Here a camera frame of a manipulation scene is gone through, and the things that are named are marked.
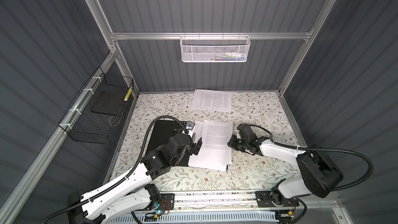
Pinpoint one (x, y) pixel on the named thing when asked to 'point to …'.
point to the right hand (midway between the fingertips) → (228, 144)
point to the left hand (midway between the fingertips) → (192, 134)
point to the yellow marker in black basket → (128, 94)
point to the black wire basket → (95, 115)
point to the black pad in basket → (110, 102)
